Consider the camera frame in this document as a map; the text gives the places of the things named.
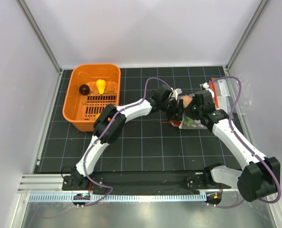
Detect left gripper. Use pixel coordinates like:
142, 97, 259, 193
160, 99, 188, 124

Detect red toy lobster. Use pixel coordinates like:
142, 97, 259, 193
160, 121, 181, 127

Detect peach toy fruit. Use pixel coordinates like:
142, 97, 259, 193
181, 95, 192, 108

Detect clear dotted zip bag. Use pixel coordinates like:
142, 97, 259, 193
170, 94, 206, 130

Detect green toy grapes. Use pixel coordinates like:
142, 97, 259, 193
182, 117, 195, 127

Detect orange plastic basket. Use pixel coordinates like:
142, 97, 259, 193
63, 63, 121, 132

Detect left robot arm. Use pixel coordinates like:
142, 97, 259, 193
70, 85, 183, 190

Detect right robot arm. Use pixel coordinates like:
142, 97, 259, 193
185, 90, 281, 203

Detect spare zip bags orange zippers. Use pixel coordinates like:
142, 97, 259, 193
208, 78, 233, 116

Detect black grid mat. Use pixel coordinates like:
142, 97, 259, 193
34, 66, 240, 173

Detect yellow toy pear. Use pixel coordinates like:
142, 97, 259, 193
95, 79, 106, 95

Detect dark plum toy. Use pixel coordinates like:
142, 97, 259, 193
79, 84, 91, 95

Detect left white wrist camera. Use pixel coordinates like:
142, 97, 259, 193
170, 88, 182, 100

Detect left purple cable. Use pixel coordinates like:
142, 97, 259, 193
84, 77, 175, 209

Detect purple cable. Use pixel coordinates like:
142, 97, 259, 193
84, 77, 175, 209
202, 76, 282, 208

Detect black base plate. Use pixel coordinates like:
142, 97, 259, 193
61, 170, 232, 196

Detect slotted cable duct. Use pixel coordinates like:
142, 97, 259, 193
28, 192, 207, 203

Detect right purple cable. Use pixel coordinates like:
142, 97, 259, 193
202, 76, 282, 208

